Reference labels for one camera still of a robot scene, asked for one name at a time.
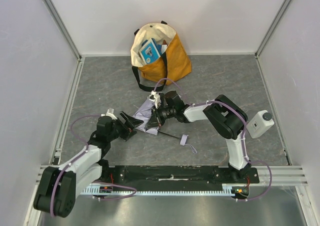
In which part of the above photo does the lavender folding umbrella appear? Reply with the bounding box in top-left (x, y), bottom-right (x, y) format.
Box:
top-left (133, 99), bottom-right (198, 154)

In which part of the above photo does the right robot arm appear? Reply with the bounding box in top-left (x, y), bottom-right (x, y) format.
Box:
top-left (145, 91), bottom-right (251, 181)

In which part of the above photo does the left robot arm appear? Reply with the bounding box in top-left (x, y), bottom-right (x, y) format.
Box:
top-left (33, 112), bottom-right (143, 218)

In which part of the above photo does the yellow canvas tote bag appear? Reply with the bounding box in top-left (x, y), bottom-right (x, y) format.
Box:
top-left (130, 21), bottom-right (192, 92)

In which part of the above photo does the blue boxed item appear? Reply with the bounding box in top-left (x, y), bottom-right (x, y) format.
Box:
top-left (139, 38), bottom-right (161, 64)

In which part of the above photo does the white card in bag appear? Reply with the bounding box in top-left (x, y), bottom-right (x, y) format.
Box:
top-left (161, 44), bottom-right (168, 54)

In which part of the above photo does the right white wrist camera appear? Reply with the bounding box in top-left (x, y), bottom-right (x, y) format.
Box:
top-left (148, 91), bottom-right (163, 109)

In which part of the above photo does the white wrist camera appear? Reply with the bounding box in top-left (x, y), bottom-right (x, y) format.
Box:
top-left (100, 108), bottom-right (117, 120)
top-left (148, 91), bottom-right (163, 109)

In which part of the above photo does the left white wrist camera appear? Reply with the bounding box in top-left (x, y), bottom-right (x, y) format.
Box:
top-left (100, 108), bottom-right (117, 120)

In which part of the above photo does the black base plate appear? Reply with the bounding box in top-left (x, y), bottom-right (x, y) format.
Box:
top-left (97, 166), bottom-right (260, 192)

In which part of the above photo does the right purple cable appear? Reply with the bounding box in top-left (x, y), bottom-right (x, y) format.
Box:
top-left (153, 78), bottom-right (274, 202)

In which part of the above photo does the light blue cable duct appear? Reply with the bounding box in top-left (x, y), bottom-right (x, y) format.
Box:
top-left (80, 184), bottom-right (235, 197)

